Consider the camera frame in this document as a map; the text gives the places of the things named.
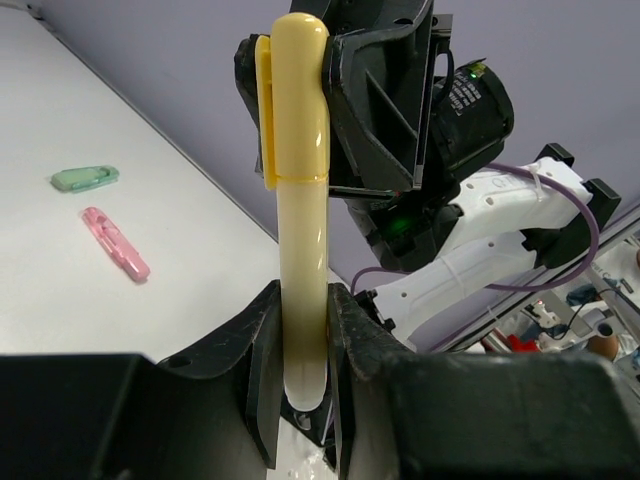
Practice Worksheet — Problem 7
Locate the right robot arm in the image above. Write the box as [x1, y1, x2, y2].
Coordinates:
[234, 1, 620, 361]

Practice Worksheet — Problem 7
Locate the yellow highlighter cap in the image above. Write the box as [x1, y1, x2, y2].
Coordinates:
[254, 12, 330, 190]

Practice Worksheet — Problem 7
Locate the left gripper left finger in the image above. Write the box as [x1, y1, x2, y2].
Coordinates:
[1, 281, 283, 479]

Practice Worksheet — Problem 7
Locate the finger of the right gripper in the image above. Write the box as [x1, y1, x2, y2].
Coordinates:
[323, 1, 433, 193]
[234, 33, 264, 175]

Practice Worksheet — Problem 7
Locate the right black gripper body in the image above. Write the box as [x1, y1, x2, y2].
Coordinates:
[291, 1, 514, 273]

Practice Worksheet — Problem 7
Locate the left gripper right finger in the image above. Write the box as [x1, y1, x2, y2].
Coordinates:
[328, 284, 639, 479]

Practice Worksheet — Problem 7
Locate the pink utility knife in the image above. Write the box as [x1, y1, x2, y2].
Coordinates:
[81, 207, 151, 284]

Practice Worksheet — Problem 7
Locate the green utility knife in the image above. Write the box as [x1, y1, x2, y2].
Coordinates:
[50, 165, 120, 193]

